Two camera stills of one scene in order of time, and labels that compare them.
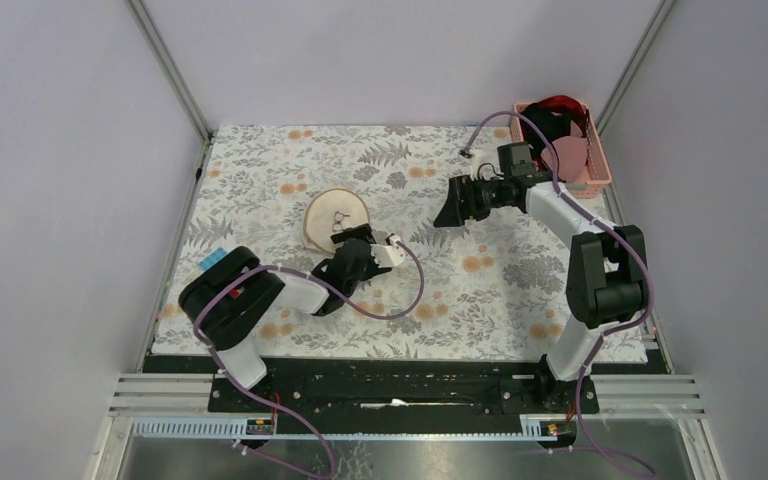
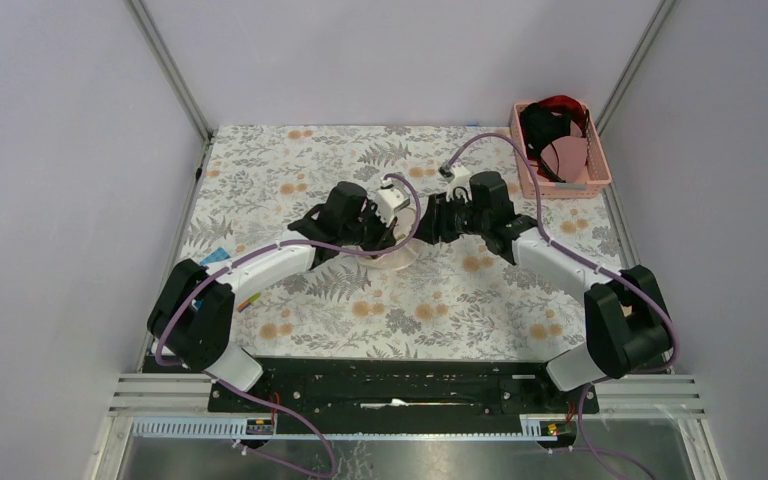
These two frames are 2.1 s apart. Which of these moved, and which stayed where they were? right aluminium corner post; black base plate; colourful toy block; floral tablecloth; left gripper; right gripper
Moved: left gripper; right gripper
Stayed: right aluminium corner post; black base plate; floral tablecloth; colourful toy block
